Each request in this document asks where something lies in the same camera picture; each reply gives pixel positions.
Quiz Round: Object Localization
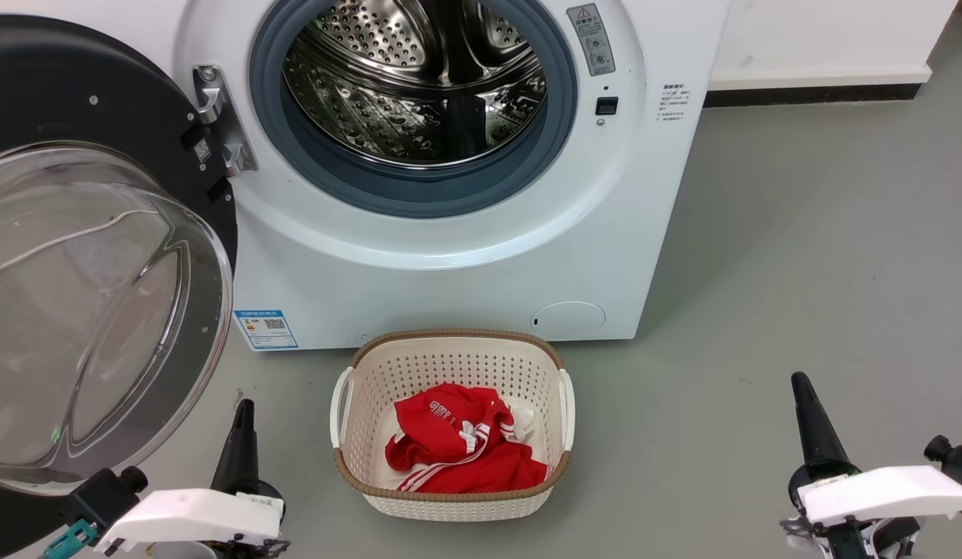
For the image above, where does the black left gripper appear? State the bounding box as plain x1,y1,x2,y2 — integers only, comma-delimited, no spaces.
209,399,291,559

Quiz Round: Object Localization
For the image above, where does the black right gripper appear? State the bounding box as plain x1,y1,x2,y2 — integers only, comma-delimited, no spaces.
780,372,924,559

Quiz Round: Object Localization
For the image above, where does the black round glass washer door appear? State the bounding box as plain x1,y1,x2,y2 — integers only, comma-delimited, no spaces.
0,14,239,559

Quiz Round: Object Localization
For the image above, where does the white front-load washing machine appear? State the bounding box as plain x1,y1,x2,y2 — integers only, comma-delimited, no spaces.
0,0,731,352

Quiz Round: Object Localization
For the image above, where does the metal door hinge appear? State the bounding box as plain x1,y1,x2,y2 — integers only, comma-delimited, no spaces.
192,65,258,176

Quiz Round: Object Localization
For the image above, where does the blue energy label sticker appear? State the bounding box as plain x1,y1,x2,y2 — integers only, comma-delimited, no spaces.
234,310,299,351

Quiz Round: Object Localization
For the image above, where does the red garment with white stripes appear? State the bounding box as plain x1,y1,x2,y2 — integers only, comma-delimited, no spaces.
384,382,548,494

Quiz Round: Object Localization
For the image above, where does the cream perforated laundry basket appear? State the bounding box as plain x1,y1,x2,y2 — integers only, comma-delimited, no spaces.
330,329,576,522

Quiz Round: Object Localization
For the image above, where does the round white filter cover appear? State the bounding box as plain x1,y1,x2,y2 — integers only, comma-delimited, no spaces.
530,301,606,340

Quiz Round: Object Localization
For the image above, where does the black baseboard strip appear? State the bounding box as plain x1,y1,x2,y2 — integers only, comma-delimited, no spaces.
704,83,922,108

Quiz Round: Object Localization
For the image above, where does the stainless steel washer drum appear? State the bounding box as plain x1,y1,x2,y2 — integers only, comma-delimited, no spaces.
283,0,549,168

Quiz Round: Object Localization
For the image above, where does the small printed text label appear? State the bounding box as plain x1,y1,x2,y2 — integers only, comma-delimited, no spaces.
658,82,691,123

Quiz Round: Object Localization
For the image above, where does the grey warning sticker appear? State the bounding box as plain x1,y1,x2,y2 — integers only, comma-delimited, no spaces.
567,3,616,77

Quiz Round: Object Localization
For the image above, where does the teal cable connector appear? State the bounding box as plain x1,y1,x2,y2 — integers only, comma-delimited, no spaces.
40,519,99,559

